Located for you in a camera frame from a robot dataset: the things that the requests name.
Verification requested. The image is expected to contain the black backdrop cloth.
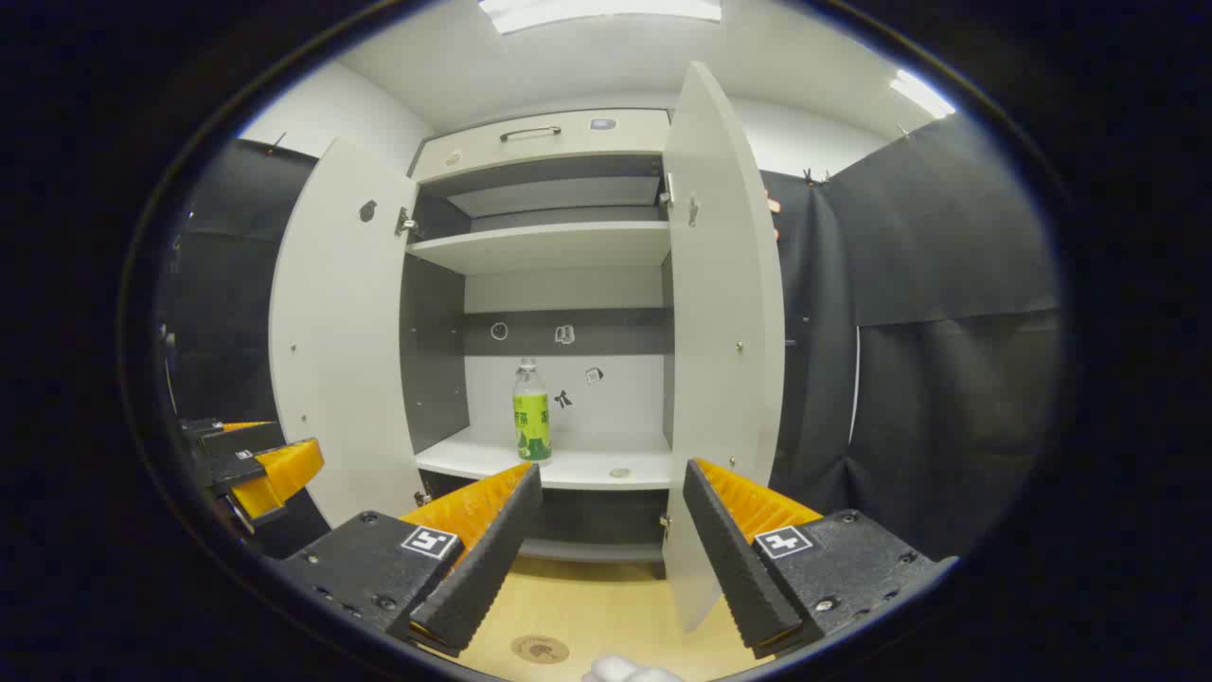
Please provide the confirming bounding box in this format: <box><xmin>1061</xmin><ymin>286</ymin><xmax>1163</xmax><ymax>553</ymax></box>
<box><xmin>156</xmin><ymin>114</ymin><xmax>1061</xmax><ymax>569</ymax></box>

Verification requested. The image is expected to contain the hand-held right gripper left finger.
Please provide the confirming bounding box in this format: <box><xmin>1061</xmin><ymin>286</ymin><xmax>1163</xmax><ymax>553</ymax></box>
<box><xmin>270</xmin><ymin>461</ymin><xmax>544</xmax><ymax>659</ymax></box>

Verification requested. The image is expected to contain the white cabinet door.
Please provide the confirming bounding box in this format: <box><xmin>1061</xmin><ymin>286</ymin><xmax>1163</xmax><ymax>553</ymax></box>
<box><xmin>661</xmin><ymin>62</ymin><xmax>787</xmax><ymax>632</ymax></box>
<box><xmin>269</xmin><ymin>137</ymin><xmax>427</xmax><ymax>529</ymax></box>

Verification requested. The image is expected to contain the green label plastic bottle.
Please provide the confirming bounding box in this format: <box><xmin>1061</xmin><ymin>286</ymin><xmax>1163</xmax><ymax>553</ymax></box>
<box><xmin>512</xmin><ymin>358</ymin><xmax>553</xmax><ymax>466</ymax></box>

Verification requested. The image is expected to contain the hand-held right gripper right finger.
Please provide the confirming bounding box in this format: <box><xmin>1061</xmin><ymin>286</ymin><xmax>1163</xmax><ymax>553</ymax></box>
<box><xmin>682</xmin><ymin>458</ymin><xmax>959</xmax><ymax>661</ymax></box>

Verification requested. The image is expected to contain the round brown coaster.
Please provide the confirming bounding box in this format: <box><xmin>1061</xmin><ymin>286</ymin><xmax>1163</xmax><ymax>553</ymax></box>
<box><xmin>510</xmin><ymin>635</ymin><xmax>571</xmax><ymax>664</ymax></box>

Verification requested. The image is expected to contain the white cabinet drawer front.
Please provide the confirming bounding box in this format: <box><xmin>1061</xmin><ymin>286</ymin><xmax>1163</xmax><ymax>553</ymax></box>
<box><xmin>409</xmin><ymin>108</ymin><xmax>671</xmax><ymax>184</ymax></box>

